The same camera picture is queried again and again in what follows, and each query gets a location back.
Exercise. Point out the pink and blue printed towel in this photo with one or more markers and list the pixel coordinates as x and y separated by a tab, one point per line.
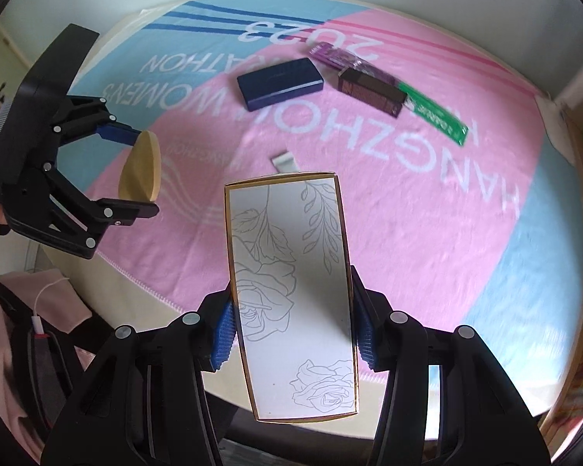
418	228

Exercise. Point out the dark maroon box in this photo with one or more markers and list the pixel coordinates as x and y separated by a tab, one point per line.
369	90

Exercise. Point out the green foil wrapper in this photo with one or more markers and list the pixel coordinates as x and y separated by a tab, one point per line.
432	111

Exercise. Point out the person's pink clothing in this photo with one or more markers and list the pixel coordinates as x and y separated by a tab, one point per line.
0	398

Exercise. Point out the black bag red trim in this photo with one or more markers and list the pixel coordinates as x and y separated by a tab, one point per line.
43	364

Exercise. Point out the navy blue box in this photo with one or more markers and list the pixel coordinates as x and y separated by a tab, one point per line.
279	82

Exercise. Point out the white floral box gold edge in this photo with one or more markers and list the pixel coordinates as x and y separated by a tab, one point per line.
291	276

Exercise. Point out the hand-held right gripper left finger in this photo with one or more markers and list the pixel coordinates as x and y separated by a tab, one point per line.
223	340

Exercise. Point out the small white paper scrap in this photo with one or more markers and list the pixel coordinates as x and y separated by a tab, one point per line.
284	161

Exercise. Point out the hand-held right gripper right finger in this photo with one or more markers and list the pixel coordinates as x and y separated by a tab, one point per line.
364	330

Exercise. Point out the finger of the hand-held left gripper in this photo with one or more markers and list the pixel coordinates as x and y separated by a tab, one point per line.
119	134
126	213

